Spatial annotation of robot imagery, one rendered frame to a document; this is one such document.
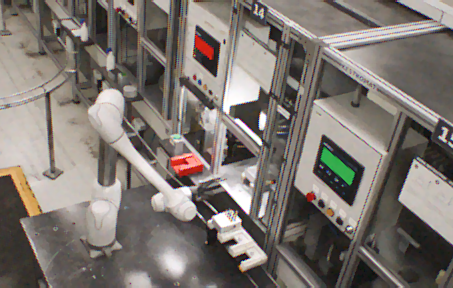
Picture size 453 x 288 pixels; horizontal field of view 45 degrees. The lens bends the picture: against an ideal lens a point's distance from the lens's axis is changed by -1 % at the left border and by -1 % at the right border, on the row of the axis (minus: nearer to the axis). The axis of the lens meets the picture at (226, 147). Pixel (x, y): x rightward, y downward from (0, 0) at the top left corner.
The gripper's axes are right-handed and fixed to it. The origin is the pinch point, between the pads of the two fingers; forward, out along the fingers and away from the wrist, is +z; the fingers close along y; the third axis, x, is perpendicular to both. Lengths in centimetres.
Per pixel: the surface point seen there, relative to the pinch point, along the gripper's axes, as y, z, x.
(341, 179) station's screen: 58, 4, -76
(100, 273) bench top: -32, -73, -5
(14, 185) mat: -99, -78, 165
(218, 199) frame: -44, 24, 32
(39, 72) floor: -100, -5, 342
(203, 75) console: 47, 7, 40
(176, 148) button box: -2.4, -4.8, 43.0
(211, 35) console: 73, 6, 36
